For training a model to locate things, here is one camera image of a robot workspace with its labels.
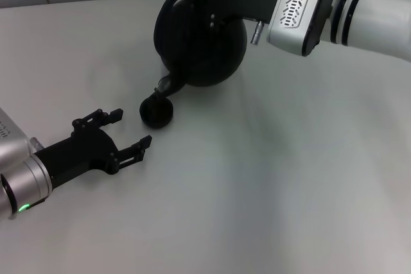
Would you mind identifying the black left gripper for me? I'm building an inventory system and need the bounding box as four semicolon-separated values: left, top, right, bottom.
33;107;153;189

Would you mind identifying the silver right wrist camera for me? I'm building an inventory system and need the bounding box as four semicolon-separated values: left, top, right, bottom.
267;0;342;58

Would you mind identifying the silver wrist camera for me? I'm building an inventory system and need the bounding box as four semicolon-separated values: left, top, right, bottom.
267;0;342;58
0;107;33;166

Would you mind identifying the black round teapot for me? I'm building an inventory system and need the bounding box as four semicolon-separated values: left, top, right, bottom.
153;0;249;100

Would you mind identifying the right gripper cable with plug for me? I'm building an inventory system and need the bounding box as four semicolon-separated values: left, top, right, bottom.
249;20;265;45

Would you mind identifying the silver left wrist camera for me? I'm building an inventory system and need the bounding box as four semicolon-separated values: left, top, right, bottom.
0;107;33;166

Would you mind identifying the black teacup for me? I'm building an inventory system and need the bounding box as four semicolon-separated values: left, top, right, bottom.
139;93;175;130

